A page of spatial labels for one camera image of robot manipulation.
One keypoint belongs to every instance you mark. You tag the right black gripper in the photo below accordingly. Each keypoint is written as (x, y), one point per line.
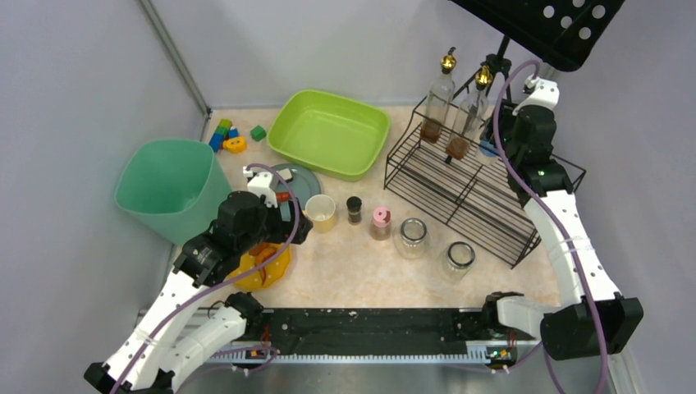
(501, 144)

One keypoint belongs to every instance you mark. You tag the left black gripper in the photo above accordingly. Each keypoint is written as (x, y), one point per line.
(293, 218)

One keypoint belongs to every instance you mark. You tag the silver lid blue label jar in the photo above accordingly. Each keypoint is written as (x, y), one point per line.
(487, 153)

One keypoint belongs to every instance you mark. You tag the gold top oil bottle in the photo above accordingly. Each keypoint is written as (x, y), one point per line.
(469, 118)
(438, 100)

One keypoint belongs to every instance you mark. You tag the glass jar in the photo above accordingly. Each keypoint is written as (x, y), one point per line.
(411, 238)
(456, 260)

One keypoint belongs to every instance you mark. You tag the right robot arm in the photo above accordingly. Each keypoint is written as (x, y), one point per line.
(568, 331)

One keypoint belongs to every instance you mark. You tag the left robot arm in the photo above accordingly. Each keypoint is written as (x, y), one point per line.
(156, 358)

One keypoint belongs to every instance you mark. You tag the brown food scraps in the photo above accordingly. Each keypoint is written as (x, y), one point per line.
(262, 253)

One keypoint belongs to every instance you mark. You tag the red chili on grey plate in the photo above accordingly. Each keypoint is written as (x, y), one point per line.
(282, 196)

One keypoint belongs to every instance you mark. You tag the yellow scalloped plate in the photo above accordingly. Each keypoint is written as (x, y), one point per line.
(265, 277)

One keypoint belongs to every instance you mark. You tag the yellow and white mug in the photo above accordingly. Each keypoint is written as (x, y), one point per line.
(321, 210)

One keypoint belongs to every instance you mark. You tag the grey-blue plate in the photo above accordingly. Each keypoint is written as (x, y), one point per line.
(303, 182)

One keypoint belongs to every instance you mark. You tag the black tripod stand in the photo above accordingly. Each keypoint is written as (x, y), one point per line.
(497, 64)

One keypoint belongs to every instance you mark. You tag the orange toy piece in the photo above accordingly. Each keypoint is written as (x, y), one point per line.
(235, 145)

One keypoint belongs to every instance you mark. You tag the black lid spice jar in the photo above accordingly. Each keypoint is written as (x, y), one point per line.
(354, 209)

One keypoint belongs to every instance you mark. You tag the green toy cube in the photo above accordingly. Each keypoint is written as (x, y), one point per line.
(258, 133)

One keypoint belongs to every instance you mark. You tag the teal trash bin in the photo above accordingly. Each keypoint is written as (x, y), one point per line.
(174, 187)

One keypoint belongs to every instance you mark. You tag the stacked toy blocks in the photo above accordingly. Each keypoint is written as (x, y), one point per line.
(224, 131)

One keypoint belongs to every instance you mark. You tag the black perforated tray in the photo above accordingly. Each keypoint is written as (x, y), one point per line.
(560, 33)

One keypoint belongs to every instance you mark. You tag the pink lid spice jar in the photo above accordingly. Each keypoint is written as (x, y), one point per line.
(380, 228)

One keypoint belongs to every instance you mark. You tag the green plastic basin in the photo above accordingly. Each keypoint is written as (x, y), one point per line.
(337, 136)

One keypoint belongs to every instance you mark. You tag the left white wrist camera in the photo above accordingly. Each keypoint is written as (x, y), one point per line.
(262, 184)

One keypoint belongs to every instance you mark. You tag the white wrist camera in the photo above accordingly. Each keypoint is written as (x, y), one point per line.
(262, 184)
(541, 92)

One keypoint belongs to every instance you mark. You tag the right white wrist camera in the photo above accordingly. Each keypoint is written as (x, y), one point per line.
(541, 92)

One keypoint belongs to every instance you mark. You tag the black wire rack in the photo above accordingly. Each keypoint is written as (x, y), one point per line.
(472, 199)

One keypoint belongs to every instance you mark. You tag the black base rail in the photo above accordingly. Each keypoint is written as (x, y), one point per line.
(374, 336)

